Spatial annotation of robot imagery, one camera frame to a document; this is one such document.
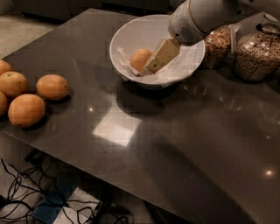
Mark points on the blue box under table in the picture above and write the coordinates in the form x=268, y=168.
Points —
x=55, y=198

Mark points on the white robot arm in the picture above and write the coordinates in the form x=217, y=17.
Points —
x=225, y=12

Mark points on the large front orange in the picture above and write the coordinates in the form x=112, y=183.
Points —
x=26, y=110

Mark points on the orange edge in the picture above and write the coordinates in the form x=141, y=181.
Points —
x=5, y=67
x=3, y=104

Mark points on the orange top left edge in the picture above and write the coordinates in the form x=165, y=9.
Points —
x=5, y=67

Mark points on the glass jar of cereal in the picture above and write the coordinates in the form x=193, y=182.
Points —
x=257, y=55

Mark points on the white bowl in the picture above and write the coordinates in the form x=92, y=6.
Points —
x=143, y=32

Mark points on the orange left edge lower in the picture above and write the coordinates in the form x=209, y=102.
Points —
x=3, y=104

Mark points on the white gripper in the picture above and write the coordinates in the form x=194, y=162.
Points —
x=181, y=25

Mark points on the white paper liner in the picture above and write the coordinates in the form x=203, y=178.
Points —
x=180, y=68

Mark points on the glass jar of nuts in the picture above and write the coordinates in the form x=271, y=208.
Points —
x=217, y=46

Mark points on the white sheet on floor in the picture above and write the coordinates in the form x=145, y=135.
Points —
x=81, y=208

